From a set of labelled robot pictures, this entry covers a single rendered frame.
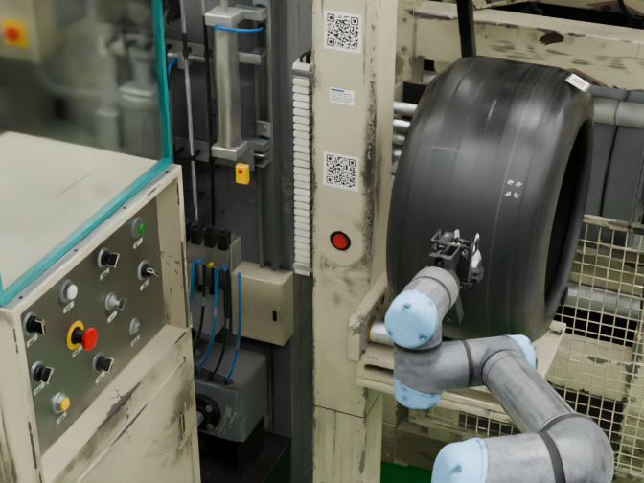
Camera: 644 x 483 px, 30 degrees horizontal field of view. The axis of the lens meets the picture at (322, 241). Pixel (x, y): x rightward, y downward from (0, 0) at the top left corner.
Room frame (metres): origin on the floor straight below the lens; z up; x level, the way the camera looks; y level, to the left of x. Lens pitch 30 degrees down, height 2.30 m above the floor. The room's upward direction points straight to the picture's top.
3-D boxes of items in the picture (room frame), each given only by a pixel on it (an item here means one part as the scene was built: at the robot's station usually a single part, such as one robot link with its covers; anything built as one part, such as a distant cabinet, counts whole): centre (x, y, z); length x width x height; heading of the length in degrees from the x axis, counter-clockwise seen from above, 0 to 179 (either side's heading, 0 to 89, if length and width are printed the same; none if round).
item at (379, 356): (1.97, -0.25, 0.84); 0.36 x 0.09 x 0.06; 68
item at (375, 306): (2.17, -0.14, 0.90); 0.40 x 0.03 x 0.10; 158
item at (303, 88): (2.19, 0.03, 1.19); 0.05 x 0.04 x 0.48; 158
